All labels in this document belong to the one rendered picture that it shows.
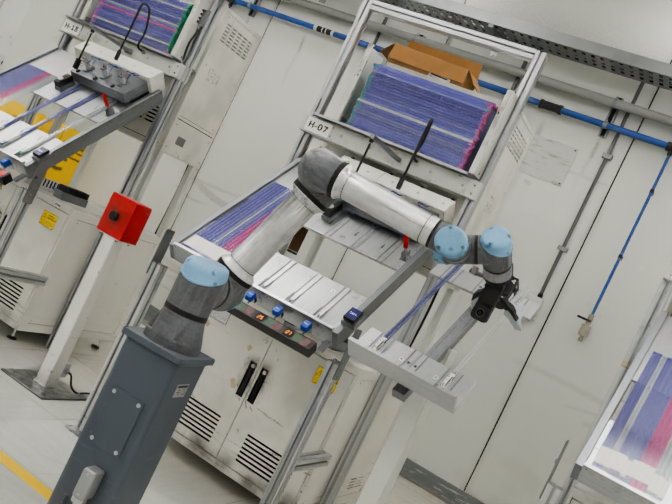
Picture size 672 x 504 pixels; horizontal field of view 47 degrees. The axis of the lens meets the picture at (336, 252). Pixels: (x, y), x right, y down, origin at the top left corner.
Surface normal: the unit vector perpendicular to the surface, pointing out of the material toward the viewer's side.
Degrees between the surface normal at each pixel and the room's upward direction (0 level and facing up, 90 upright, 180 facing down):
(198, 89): 90
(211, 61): 90
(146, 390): 90
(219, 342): 90
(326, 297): 43
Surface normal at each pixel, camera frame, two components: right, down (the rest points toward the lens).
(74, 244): 0.81, 0.40
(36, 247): -0.39, -0.18
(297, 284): 0.05, -0.78
